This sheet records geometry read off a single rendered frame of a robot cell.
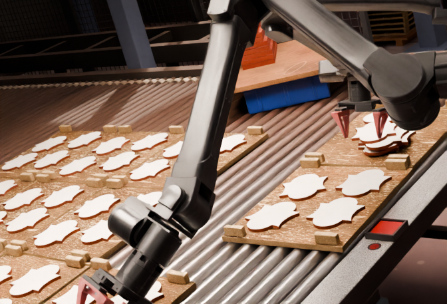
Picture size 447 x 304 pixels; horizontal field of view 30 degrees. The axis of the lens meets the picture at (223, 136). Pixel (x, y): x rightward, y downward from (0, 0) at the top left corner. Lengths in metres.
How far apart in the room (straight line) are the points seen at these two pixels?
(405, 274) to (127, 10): 1.75
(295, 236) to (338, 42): 0.79
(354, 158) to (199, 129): 1.08
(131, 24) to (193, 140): 2.69
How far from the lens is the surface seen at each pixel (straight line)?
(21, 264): 2.37
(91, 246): 2.31
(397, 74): 1.23
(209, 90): 1.39
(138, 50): 4.04
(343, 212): 2.06
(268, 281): 1.91
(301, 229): 2.05
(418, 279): 3.57
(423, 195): 2.14
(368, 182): 2.19
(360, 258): 1.91
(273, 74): 2.99
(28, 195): 2.83
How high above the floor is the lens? 1.85
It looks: 19 degrees down
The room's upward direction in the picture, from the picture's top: 16 degrees counter-clockwise
